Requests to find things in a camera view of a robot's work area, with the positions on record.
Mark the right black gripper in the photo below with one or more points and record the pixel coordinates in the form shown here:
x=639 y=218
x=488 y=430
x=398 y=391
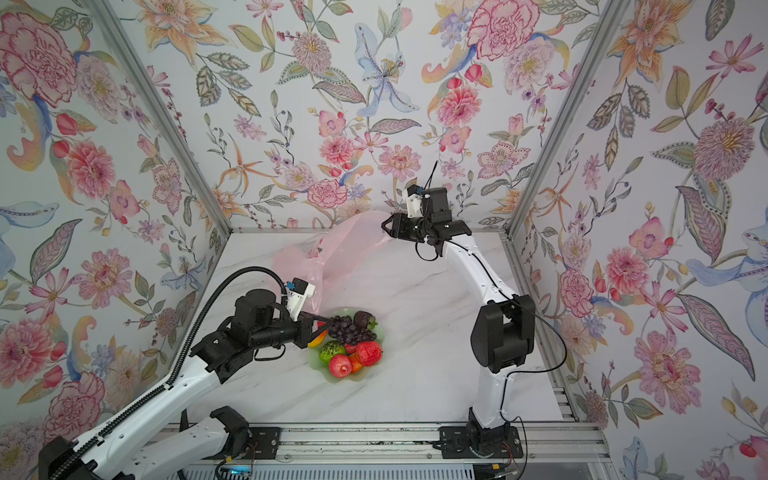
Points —
x=397 y=233

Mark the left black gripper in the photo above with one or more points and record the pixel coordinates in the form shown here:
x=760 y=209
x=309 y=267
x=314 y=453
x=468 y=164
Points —
x=305 y=329

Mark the small red apple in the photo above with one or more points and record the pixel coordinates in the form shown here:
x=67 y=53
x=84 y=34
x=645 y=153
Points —
x=340 y=366

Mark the pink plastic bag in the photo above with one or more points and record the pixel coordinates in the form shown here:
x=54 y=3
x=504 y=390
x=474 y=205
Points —
x=334 y=256

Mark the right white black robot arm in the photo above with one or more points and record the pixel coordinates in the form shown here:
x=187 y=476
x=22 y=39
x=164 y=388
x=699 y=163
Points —
x=503 y=334

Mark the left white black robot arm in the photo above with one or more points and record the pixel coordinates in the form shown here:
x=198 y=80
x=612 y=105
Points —
x=123 y=447

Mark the red yellow mango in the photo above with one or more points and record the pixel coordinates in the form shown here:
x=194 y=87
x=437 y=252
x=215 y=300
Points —
x=317 y=337

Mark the dark purple grape bunch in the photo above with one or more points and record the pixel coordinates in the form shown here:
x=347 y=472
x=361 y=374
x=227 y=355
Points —
x=343 y=330

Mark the green custard apple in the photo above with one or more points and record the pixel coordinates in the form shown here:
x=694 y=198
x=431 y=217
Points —
x=330 y=350

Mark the light green plate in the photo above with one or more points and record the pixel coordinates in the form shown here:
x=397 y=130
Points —
x=318 y=366

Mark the dark brown mangosteen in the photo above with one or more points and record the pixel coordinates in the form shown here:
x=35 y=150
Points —
x=362 y=319

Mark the orange red mango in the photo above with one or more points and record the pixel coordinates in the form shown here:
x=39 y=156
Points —
x=356 y=364

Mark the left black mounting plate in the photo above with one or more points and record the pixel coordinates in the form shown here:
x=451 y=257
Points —
x=258 y=443

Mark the black mounting plate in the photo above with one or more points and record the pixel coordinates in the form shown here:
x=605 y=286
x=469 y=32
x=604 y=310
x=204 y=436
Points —
x=468 y=442
x=258 y=443

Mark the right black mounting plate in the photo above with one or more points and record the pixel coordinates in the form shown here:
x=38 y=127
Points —
x=468 y=442

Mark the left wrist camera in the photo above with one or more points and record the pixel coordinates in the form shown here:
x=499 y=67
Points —
x=299 y=293

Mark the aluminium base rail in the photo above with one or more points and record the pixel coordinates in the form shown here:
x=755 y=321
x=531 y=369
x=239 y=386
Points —
x=400 y=443

